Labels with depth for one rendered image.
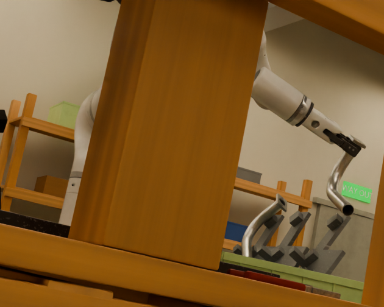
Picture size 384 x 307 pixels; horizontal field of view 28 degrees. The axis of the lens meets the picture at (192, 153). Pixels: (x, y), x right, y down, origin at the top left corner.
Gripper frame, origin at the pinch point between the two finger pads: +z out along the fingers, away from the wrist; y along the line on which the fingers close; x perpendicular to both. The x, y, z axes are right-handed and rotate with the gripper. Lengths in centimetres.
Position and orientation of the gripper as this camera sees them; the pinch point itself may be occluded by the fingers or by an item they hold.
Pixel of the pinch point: (350, 147)
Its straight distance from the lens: 205.5
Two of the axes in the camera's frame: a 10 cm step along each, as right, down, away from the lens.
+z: 8.2, 5.5, 1.3
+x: -5.7, 7.9, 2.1
